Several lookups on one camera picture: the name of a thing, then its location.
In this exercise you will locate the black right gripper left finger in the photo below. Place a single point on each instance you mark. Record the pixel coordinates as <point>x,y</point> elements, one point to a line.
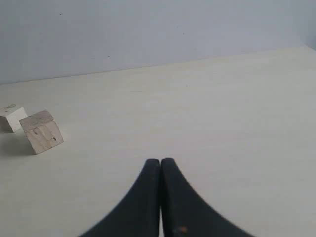
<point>138,213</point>

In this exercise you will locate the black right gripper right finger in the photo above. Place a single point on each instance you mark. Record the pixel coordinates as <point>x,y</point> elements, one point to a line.
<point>185,213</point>

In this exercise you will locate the medium bare wooden cube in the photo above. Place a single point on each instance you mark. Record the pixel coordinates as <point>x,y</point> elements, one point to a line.
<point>42,131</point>

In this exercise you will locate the small pale wooden cube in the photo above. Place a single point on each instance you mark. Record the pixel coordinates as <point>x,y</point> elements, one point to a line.
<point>10,116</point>

